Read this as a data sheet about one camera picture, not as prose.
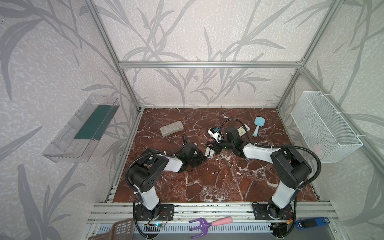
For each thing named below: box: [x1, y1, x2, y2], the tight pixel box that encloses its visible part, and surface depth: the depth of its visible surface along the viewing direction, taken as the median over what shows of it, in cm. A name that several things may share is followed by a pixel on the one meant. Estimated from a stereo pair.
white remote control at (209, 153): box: [204, 146, 215, 159], surface depth 95 cm
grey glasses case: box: [159, 120, 184, 137], surface depth 107 cm
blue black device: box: [295, 217, 331, 230], surface depth 69 cm
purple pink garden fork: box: [189, 216, 233, 239], surface depth 72 cm
